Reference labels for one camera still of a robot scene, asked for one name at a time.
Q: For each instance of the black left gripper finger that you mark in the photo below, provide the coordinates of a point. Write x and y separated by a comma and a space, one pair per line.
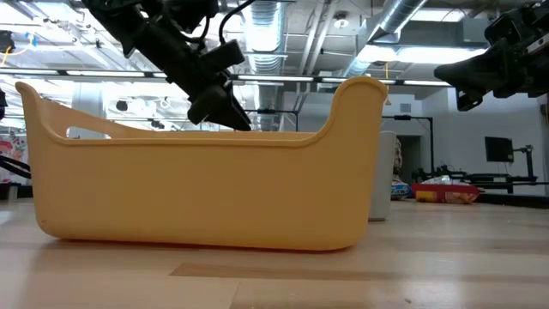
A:
239, 122
210, 107

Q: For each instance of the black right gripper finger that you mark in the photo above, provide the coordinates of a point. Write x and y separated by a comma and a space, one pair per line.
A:
476, 73
467, 101

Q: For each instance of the yellow plastic bin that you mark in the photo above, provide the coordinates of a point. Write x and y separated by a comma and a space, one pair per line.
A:
193, 193

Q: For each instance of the orange red Maruchan noodle pack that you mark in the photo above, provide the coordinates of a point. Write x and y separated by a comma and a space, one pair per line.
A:
450, 195

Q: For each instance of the white plastic bin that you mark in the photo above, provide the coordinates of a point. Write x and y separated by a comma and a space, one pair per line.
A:
381, 180

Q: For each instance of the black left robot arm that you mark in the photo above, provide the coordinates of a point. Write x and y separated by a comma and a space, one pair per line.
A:
111, 13

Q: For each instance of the black monitor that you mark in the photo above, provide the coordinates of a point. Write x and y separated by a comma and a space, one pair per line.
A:
498, 149

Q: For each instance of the black round ceiling spotlight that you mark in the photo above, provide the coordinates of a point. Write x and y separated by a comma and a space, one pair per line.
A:
122, 105

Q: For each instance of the black desk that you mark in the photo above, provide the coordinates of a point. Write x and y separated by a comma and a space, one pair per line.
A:
493, 177

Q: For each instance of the black monitor stand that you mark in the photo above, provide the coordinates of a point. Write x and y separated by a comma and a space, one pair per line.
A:
530, 163

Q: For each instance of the black hanging ceiling device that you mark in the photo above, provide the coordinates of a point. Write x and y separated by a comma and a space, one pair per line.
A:
6, 42

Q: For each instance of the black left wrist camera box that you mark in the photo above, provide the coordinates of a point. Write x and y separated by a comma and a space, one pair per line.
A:
223, 56

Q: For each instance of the black metal gantry frame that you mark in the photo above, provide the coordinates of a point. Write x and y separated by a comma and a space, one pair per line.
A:
407, 117

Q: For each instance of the silver spiral ceiling duct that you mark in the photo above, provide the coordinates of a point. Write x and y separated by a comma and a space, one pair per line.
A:
263, 34

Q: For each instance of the silver smooth ceiling duct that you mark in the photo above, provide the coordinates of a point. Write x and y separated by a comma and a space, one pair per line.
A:
399, 13

